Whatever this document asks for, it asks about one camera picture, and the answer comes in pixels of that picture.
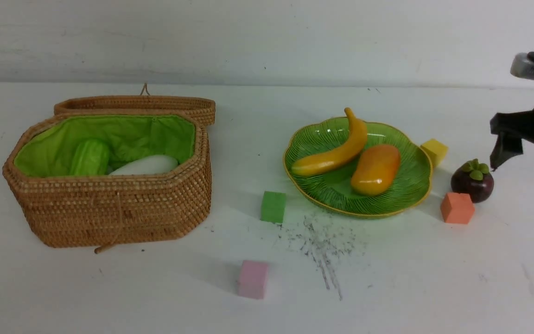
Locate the yellow plastic banana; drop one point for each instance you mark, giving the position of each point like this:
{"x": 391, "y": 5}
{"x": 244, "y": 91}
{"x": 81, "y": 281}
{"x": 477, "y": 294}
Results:
{"x": 338, "y": 156}

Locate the woven wicker basket green lining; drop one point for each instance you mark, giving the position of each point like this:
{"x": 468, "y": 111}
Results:
{"x": 105, "y": 210}

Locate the pink foam cube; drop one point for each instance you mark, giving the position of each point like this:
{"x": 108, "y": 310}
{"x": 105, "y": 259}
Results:
{"x": 252, "y": 280}

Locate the yellow foam cube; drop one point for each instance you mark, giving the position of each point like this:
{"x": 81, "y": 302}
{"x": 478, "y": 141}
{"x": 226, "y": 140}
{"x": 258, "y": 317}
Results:
{"x": 436, "y": 151}

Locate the green plastic cucumber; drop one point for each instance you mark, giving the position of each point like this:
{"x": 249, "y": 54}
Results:
{"x": 90, "y": 158}

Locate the white radish with leaves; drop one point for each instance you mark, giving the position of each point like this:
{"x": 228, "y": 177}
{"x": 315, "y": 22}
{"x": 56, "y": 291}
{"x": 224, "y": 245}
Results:
{"x": 154, "y": 164}

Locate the green glass leaf plate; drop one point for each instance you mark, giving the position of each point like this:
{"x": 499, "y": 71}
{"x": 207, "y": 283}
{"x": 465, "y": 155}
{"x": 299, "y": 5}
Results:
{"x": 332, "y": 190}

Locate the green foam cube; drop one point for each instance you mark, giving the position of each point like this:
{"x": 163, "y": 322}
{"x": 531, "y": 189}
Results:
{"x": 273, "y": 206}

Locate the dark purple plastic mangosteen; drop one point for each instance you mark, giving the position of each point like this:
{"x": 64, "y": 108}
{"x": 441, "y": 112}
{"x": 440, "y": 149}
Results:
{"x": 473, "y": 178}

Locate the orange yellow plastic mango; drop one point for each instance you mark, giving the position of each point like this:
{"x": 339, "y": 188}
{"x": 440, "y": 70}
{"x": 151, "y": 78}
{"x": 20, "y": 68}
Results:
{"x": 376, "y": 170}

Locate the orange foam cube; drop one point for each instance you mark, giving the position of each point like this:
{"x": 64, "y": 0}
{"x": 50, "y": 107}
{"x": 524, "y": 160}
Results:
{"x": 457, "y": 208}

